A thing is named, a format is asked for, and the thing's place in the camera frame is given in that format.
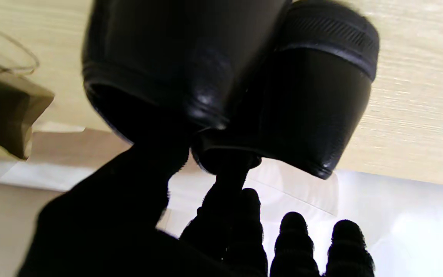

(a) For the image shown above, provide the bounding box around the brown paper bag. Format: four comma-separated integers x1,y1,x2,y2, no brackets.
0,21,55,160

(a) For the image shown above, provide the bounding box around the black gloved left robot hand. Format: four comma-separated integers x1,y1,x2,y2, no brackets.
18,144,376,277

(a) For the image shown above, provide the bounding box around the black leather loafer shoe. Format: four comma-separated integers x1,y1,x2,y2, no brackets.
81,0,288,146
191,0,380,180

